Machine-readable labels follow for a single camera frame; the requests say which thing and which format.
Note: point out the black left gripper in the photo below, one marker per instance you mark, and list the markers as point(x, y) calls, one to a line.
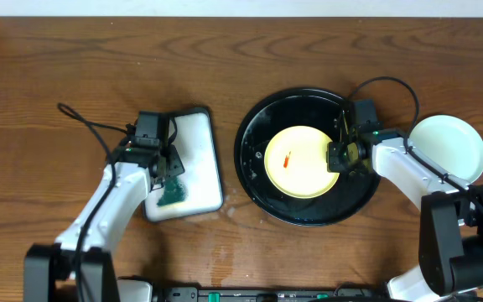
point(173, 166)

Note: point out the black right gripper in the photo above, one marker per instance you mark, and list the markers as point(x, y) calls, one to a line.
point(334, 164)

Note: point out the green yellow sponge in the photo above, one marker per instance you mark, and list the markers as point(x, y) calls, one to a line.
point(175, 191)

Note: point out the yellow plate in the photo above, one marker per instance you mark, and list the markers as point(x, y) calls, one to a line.
point(295, 162)

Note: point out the light blue plate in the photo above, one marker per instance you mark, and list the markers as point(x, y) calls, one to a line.
point(451, 143)

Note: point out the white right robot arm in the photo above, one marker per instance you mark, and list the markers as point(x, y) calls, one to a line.
point(450, 251)

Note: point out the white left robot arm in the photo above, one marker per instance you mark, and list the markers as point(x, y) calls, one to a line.
point(83, 252)

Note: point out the white rectangular tray black rim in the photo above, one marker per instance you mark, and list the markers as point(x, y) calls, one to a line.
point(196, 147)

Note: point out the round black tray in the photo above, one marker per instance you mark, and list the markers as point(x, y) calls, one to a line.
point(300, 106)

